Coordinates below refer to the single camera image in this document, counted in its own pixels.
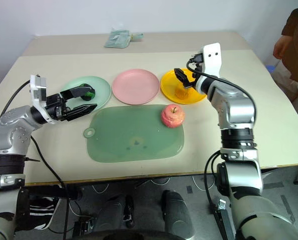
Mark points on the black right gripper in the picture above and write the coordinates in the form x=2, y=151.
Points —
x=197, y=61

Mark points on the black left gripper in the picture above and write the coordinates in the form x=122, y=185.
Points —
x=54, y=107

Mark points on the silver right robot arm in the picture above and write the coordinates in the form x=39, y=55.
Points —
x=239, y=107

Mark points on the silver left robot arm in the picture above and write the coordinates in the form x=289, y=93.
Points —
x=11, y=135

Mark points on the yellow plate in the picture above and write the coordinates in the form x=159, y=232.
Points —
x=170, y=86

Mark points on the light green plate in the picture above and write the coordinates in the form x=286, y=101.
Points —
x=102, y=86

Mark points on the pink plate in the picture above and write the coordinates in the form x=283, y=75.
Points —
x=136, y=86

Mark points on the person's bare hand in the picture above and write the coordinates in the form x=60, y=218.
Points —
x=282, y=46

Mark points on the green toy vegetable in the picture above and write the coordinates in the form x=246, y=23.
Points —
x=90, y=95

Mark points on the orange toy food piece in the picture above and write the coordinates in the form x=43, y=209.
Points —
x=181, y=93

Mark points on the red apple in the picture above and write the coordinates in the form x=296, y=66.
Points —
x=172, y=116

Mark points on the green silicone mat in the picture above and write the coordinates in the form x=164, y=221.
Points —
x=133, y=135

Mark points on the teal folded cloth pouch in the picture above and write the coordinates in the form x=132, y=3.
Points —
x=117, y=38

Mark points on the small blue object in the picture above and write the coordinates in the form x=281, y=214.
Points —
x=271, y=68

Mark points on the dark rounded shape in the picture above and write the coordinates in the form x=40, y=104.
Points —
x=175, y=210
x=113, y=212

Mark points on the black shoe white stripes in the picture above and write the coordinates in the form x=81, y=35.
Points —
x=39, y=212

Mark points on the small black box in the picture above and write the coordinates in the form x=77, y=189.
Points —
x=83, y=226

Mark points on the black clamp tool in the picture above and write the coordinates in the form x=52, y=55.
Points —
x=224, y=220

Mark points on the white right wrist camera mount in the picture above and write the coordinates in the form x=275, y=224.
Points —
x=212, y=58

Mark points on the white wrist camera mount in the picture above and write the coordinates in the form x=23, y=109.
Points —
x=212, y=58
x=38, y=93

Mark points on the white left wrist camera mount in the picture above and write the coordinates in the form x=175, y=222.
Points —
x=38, y=93

